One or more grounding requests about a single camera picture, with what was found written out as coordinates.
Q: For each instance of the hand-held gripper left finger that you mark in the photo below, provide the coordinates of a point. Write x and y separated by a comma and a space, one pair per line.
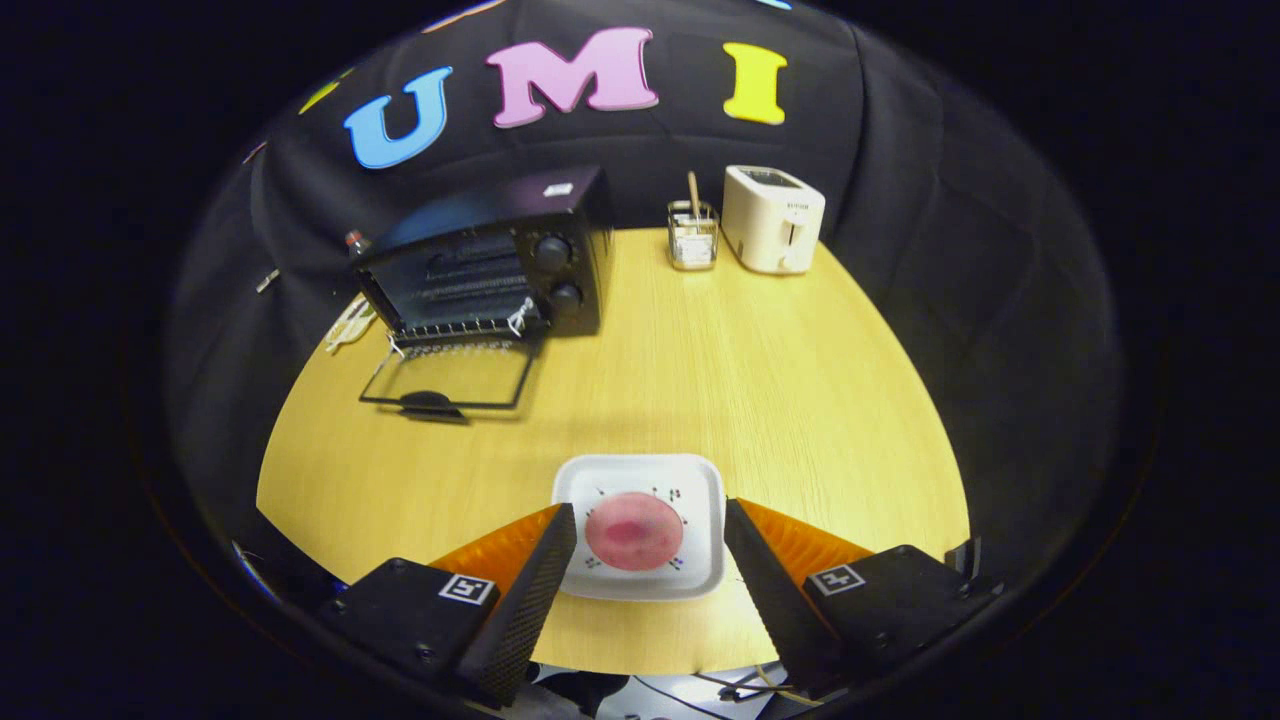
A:
525, 610

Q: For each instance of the white cloth clip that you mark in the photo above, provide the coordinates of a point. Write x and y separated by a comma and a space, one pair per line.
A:
267, 281

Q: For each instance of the clear glass stick holder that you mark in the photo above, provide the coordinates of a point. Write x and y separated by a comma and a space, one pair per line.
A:
692, 245

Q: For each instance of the red cloth clip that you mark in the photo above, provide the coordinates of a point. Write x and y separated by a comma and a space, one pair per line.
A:
254, 152

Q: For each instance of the white bread toaster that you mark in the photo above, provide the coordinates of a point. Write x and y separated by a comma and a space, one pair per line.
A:
765, 225

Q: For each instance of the round pink food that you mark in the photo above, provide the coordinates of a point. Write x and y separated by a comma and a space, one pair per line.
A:
633, 532

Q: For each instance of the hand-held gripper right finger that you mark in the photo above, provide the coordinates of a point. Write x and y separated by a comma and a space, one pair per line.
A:
780, 610

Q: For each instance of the black toaster oven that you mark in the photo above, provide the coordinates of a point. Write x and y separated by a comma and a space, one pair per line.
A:
480, 215

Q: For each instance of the clear plastic water bottle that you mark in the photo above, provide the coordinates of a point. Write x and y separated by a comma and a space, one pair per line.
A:
354, 241

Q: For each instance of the divided tray of beans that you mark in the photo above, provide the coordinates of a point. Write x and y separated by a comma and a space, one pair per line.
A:
350, 322

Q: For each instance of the white square plate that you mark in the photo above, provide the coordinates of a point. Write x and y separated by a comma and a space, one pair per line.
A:
700, 490

